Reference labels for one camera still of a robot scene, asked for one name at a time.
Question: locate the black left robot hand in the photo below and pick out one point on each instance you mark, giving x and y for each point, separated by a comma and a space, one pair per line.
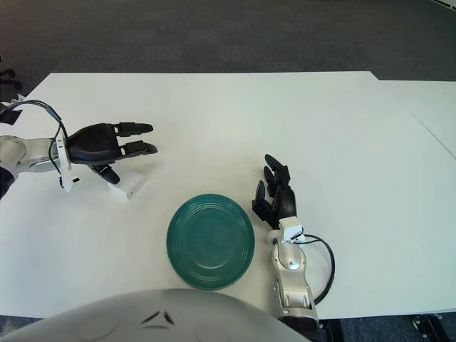
92, 142

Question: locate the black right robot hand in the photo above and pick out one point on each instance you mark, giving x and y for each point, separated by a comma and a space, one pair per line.
286, 203

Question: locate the white charger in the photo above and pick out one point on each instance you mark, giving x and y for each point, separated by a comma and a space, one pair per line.
130, 185

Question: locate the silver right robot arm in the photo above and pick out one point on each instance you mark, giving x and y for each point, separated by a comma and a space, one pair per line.
292, 263

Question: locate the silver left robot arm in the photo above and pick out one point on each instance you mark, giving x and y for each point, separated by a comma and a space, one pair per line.
32, 153

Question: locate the green ribbed plate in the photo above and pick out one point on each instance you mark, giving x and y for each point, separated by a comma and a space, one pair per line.
210, 242

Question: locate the white paper cards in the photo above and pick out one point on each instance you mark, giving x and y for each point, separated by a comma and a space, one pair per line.
20, 97

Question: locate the black office chair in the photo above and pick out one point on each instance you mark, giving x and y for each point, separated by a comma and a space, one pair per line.
10, 83

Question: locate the grey robot torso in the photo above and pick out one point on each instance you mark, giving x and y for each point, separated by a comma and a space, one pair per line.
160, 317

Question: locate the black table leg caster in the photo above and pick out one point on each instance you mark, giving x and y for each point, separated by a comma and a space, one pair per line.
427, 326

